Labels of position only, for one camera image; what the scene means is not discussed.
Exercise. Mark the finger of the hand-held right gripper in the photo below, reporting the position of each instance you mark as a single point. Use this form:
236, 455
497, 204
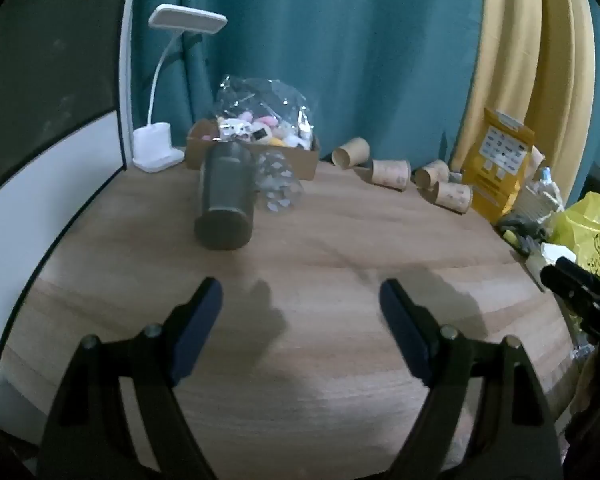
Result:
580, 292

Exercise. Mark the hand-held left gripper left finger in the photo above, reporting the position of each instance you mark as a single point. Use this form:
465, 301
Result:
196, 330

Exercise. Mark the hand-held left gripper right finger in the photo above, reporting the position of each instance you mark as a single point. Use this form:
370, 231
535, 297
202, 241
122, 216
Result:
405, 327

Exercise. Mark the dark grey metal cup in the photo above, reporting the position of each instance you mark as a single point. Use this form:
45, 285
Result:
227, 195

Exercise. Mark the brown paper cup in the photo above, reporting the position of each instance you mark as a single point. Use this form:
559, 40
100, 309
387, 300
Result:
431, 174
452, 197
390, 173
351, 152

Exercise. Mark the clear patterned plastic cup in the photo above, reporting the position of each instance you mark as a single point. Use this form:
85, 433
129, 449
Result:
279, 182

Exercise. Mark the yellow plastic bag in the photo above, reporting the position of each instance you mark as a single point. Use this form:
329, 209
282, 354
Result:
587, 232

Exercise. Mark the clear plastic wrapper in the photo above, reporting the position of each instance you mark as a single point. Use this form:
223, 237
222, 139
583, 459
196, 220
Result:
542, 192

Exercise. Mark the yellow printed packet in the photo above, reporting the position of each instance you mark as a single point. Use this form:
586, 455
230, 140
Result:
500, 165

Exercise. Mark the cardboard box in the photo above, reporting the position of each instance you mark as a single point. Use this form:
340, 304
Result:
300, 161

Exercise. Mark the white desk lamp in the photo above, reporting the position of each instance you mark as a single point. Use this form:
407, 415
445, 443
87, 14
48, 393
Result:
166, 105

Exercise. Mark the clear plastic bag of toys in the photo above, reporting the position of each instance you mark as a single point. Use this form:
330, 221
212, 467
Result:
262, 110

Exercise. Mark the yellow curtain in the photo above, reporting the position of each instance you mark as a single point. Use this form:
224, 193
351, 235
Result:
535, 55

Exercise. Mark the teal curtain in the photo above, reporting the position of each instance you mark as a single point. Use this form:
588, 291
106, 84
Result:
300, 45

